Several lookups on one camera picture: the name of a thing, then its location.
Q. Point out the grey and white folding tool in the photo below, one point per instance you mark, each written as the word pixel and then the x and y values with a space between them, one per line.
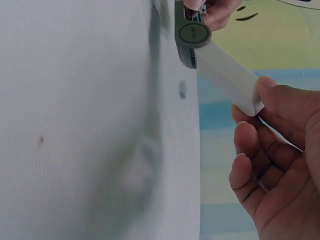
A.
pixel 225 72

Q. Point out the person's right thumb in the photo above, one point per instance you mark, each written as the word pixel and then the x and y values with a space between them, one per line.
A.
pixel 280 95

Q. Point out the person's left fingers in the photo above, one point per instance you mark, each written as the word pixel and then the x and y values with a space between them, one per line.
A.
pixel 218 13

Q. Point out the person's right hand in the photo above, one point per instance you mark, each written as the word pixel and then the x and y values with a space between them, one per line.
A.
pixel 295 175

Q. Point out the person's left hand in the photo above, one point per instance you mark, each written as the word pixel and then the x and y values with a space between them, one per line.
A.
pixel 220 12

